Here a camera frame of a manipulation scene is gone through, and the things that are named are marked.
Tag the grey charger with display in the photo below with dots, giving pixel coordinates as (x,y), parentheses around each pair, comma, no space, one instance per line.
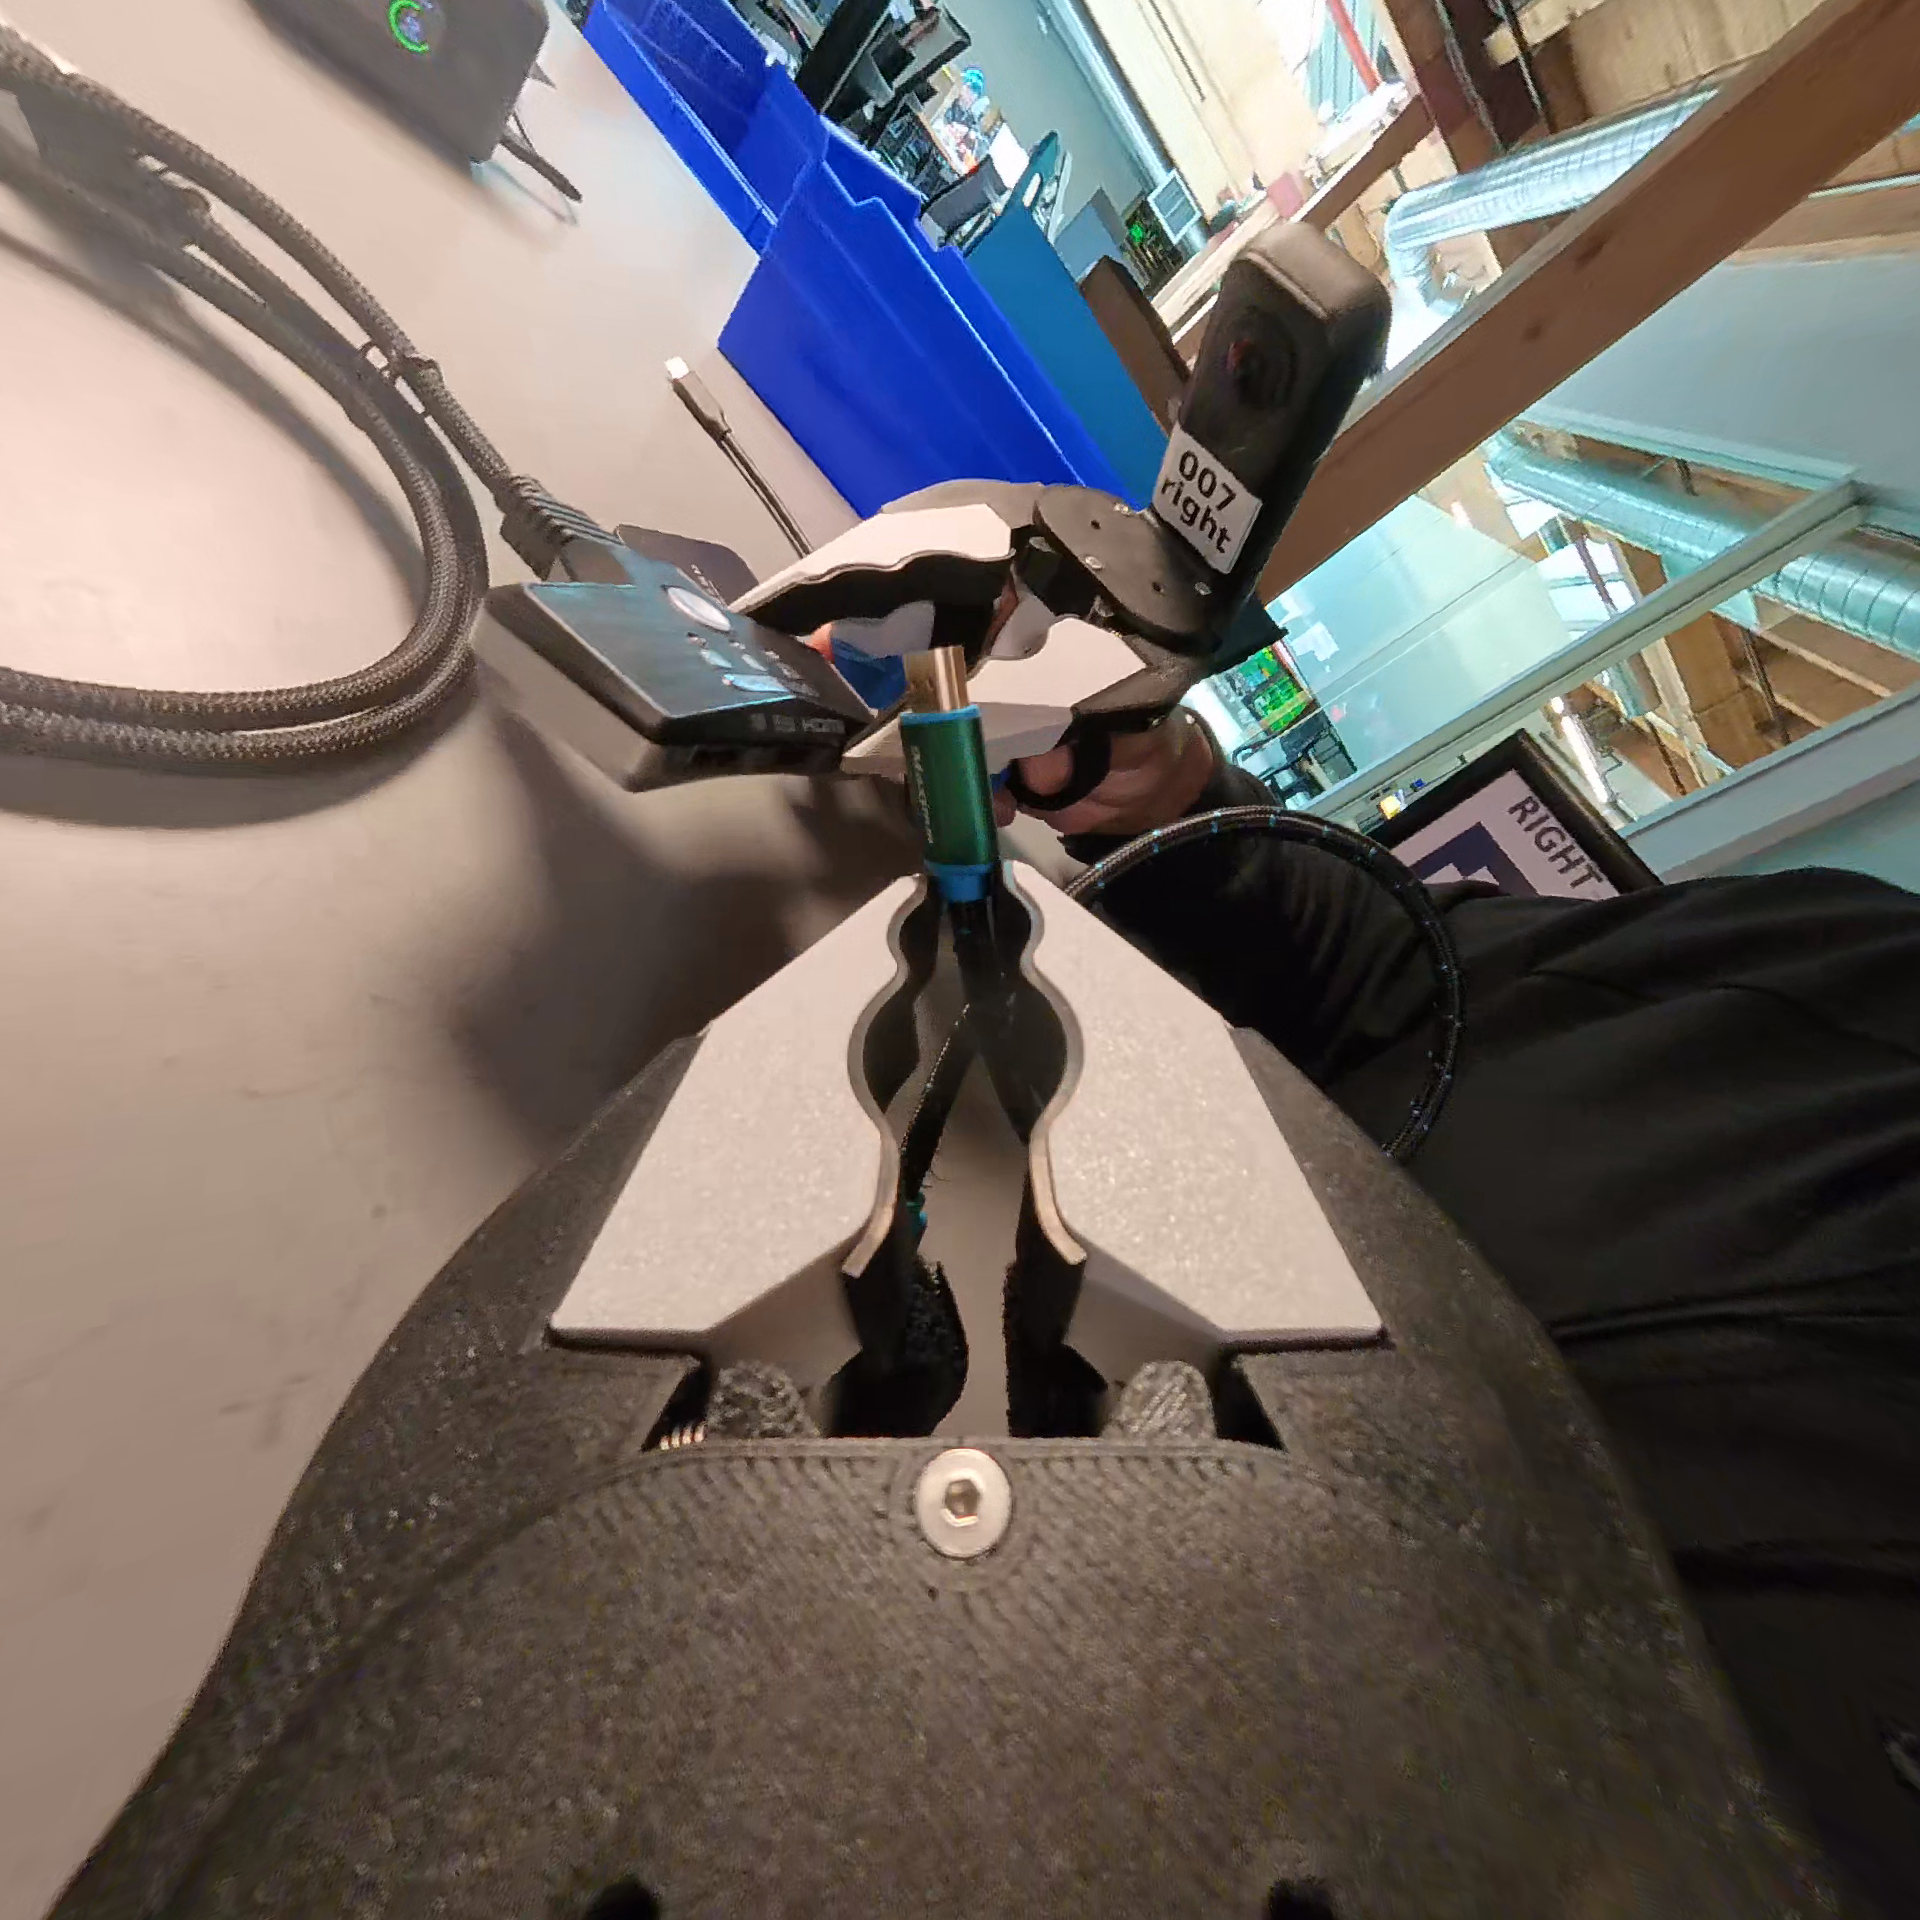
(450,76)

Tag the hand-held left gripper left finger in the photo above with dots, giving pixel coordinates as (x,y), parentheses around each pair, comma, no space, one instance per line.
(720,1200)

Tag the blue panel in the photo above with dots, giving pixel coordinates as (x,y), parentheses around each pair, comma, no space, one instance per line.
(1035,283)

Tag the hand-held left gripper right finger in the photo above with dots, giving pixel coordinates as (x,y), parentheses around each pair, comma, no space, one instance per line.
(1200,1200)

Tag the blue plastic bin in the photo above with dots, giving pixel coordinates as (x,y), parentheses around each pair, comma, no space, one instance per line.
(704,89)
(931,345)

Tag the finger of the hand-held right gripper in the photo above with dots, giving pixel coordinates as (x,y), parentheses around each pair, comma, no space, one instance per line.
(1035,731)
(915,546)

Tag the wooden beam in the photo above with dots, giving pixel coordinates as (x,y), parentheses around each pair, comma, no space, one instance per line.
(1650,225)

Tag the black hdmi switch with button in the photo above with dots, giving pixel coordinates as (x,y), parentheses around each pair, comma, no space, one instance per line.
(629,629)

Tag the person's right hand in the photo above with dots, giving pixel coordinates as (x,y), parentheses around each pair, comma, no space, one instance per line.
(1185,779)

